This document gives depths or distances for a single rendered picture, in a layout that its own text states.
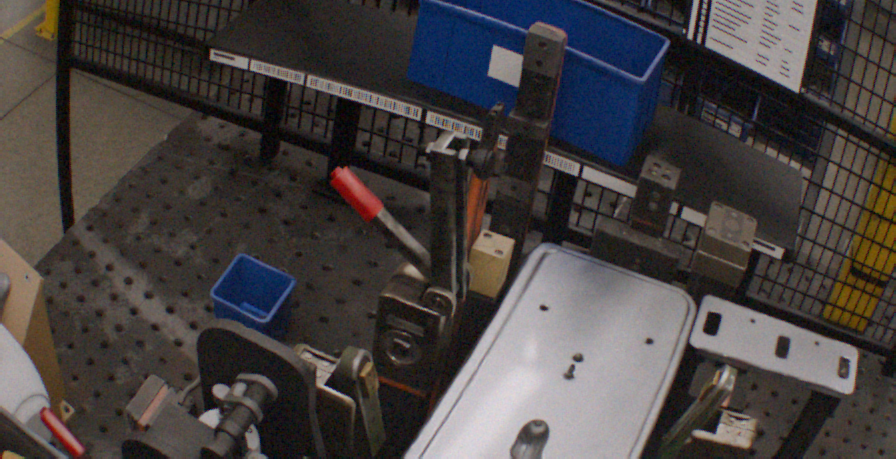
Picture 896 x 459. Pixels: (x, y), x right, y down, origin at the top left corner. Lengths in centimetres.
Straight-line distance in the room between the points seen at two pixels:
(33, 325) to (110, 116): 211
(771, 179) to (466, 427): 64
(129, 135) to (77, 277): 160
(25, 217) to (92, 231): 122
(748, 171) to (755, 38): 20
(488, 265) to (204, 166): 79
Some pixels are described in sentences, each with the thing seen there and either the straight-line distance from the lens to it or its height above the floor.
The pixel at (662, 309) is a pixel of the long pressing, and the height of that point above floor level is 100.
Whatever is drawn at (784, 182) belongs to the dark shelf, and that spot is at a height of 103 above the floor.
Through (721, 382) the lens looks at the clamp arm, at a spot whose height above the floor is 111.
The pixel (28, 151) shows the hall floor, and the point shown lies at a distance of 321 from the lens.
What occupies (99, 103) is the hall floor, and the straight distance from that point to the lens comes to 338.
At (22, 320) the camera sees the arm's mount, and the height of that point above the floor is 93.
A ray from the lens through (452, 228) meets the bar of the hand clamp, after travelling 105.
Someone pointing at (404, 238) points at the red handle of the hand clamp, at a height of 110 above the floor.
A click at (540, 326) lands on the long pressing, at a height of 100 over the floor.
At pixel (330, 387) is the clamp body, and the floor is 105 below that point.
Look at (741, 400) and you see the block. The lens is 120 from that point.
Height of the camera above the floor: 178
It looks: 37 degrees down
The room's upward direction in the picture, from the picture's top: 11 degrees clockwise
